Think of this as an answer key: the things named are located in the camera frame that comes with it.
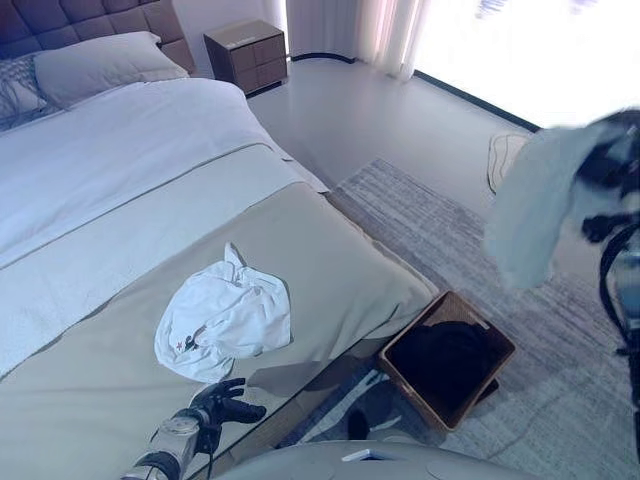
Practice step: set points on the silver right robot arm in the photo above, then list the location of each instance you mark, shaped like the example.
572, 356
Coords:
627, 295

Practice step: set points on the beige pillow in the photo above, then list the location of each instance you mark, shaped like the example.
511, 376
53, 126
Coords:
105, 65

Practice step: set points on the white garment with star print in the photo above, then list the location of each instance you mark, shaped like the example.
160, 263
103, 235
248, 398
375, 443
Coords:
230, 315

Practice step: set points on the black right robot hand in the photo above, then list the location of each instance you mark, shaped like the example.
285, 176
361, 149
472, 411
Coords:
615, 160

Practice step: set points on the pale grey folded blanket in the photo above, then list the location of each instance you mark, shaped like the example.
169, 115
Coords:
125, 235

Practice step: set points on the beige bed throw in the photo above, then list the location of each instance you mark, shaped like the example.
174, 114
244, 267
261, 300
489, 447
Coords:
340, 275

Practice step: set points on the white duvet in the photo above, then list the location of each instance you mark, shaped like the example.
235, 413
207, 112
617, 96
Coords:
125, 140

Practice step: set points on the small oval cream rug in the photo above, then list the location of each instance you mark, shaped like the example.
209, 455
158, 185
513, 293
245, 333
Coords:
505, 155

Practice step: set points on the brown wicker basket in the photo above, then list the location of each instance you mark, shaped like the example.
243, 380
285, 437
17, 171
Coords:
495, 350

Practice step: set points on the brown tufted headboard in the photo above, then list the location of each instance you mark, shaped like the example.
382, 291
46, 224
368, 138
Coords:
100, 20

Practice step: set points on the brown nightstand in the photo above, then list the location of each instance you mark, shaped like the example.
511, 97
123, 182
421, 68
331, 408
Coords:
245, 55

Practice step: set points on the grey patterned cushion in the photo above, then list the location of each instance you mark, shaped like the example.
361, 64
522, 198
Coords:
17, 95

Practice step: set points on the sheer pale curtain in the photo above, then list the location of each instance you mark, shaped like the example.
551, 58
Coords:
370, 30

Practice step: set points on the black garment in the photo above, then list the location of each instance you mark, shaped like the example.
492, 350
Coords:
440, 360

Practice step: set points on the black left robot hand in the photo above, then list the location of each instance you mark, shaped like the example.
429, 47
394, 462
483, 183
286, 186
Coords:
230, 405

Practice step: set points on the grey robot torso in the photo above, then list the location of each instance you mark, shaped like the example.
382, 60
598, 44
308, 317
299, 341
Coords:
350, 470

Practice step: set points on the silver right robot leg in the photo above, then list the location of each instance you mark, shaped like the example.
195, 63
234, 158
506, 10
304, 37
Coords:
359, 425

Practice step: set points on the pale grey garment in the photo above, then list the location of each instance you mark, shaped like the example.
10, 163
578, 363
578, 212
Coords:
535, 210

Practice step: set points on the grey striped rug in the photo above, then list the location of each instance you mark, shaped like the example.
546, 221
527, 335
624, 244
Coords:
425, 225

